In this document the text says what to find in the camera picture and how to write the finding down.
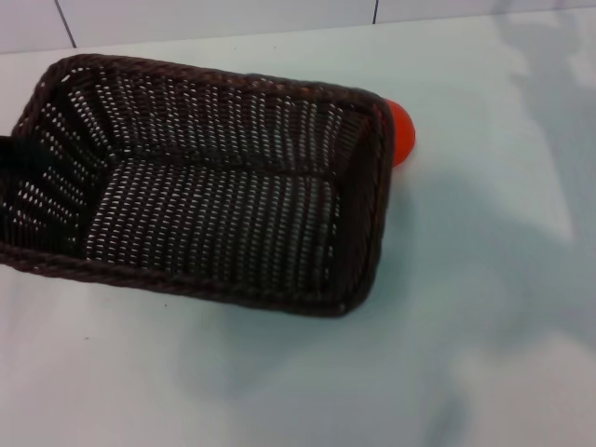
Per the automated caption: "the black woven rectangular basket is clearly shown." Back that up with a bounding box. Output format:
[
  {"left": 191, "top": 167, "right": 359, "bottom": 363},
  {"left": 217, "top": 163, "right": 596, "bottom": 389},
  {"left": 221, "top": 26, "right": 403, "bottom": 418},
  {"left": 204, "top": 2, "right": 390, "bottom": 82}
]
[{"left": 0, "top": 53, "right": 397, "bottom": 319}]

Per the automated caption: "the orange-red round fruit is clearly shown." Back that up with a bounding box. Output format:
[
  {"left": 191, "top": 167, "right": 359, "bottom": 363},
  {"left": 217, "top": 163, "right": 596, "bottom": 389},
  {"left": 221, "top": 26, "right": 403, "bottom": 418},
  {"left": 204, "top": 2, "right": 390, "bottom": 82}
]
[{"left": 382, "top": 98, "right": 416, "bottom": 168}]

